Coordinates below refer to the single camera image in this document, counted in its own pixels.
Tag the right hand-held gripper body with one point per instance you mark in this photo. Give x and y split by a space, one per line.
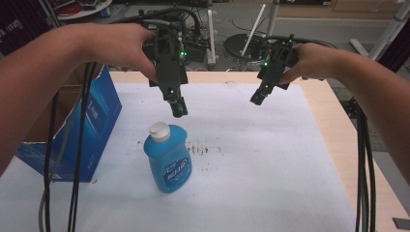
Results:
274 67

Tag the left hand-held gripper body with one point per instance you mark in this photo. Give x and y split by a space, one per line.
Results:
168 69

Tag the blue detergent bottle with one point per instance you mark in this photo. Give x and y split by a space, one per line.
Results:
169 158

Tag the blue cardboard box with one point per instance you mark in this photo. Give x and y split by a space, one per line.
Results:
77 129

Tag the person's right hand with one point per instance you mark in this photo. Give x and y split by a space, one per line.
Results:
310 61

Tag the person's left hand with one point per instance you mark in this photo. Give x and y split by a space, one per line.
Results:
120 48

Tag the black round stand base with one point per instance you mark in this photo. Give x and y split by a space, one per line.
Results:
240 48

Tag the white metal stand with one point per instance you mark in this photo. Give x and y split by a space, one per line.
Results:
383 32
256 25

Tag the white table mat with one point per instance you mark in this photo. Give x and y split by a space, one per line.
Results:
190 161

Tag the white round table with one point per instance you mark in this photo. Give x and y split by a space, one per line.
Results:
84 9

